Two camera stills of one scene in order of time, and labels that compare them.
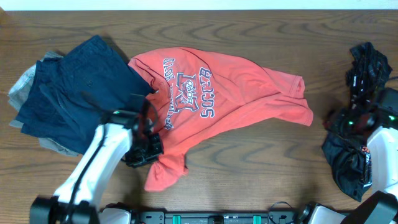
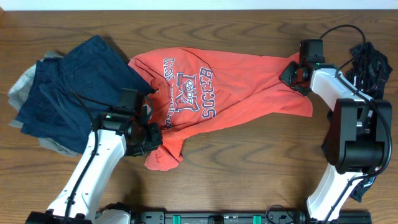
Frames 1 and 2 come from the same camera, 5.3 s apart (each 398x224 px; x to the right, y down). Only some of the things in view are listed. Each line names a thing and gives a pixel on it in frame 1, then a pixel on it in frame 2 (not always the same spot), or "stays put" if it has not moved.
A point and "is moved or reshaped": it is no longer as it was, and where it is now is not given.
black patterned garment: [350, 157] stays put
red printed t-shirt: [194, 90] is moved or reshaped
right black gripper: [335, 121] → [285, 78]
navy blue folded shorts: [73, 94] stays put
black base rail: [216, 217] stays put
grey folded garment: [56, 147] stays put
